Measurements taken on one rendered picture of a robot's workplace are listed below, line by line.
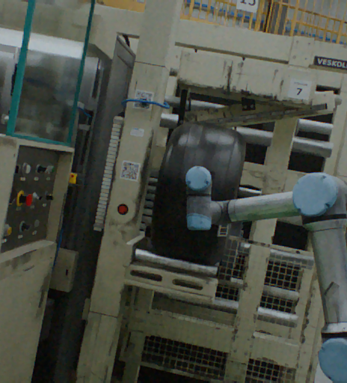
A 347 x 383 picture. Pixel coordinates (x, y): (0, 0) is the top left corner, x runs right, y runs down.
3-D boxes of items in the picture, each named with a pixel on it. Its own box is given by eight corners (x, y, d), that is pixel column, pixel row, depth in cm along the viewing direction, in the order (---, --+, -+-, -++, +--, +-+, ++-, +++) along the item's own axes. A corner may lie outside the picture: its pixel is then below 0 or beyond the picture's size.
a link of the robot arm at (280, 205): (362, 176, 166) (217, 198, 193) (349, 173, 157) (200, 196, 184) (366, 217, 164) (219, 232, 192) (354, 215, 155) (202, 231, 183)
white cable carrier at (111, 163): (93, 230, 234) (114, 115, 232) (96, 228, 239) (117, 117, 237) (103, 231, 234) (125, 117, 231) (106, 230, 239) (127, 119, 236)
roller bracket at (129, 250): (121, 266, 221) (126, 241, 220) (140, 253, 260) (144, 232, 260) (129, 268, 220) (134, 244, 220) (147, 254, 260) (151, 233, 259)
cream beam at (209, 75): (175, 82, 253) (182, 49, 252) (182, 91, 278) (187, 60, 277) (312, 106, 246) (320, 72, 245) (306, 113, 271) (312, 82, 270)
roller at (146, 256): (134, 245, 227) (134, 254, 229) (131, 252, 223) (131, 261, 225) (220, 264, 223) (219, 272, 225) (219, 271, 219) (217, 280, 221)
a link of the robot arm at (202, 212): (221, 230, 179) (221, 195, 180) (203, 229, 170) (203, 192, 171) (200, 230, 183) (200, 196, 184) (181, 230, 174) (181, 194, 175)
